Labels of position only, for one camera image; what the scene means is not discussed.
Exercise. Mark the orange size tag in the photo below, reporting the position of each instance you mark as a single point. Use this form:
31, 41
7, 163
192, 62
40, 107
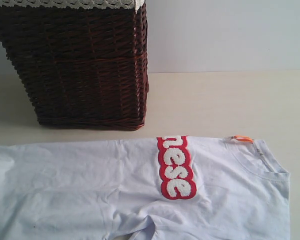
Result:
240, 138

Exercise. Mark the dark brown wicker basket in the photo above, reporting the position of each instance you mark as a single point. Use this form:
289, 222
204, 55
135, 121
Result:
81, 68

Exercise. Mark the white t-shirt red print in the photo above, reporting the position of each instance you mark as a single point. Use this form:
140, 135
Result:
165, 188

